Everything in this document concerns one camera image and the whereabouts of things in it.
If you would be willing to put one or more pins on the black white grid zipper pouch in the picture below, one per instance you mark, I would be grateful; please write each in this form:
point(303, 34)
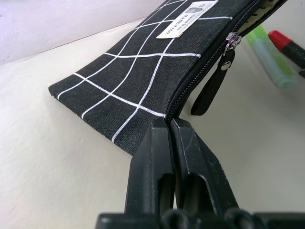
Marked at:
point(152, 69)

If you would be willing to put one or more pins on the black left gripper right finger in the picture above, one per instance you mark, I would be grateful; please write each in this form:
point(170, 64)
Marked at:
point(202, 167)

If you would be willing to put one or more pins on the green highlighter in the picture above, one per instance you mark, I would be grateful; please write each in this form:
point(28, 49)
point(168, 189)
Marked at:
point(271, 59)

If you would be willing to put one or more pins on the red black marker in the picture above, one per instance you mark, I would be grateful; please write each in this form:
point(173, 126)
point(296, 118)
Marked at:
point(288, 46)

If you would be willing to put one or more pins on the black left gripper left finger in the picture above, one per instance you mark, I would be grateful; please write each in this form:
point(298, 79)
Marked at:
point(150, 164)

